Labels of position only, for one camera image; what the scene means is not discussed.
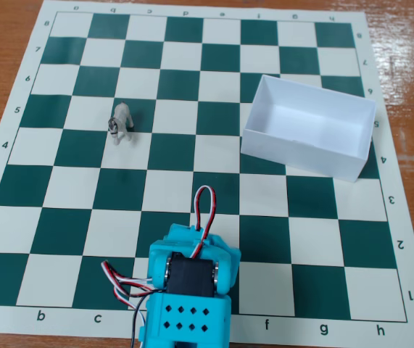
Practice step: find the white open cardboard box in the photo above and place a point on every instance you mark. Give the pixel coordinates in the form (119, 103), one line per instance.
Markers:
(301, 152)

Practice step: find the small white toy horse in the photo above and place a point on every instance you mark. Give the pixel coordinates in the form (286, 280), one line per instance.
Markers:
(123, 117)

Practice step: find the green and cream chessboard mat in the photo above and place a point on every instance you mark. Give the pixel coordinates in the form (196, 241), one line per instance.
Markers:
(65, 224)

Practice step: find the turquoise robot arm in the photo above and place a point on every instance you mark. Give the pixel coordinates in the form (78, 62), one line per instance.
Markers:
(185, 319)

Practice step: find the turquoise gripper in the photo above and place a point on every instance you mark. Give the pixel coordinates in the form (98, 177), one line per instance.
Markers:
(182, 233)

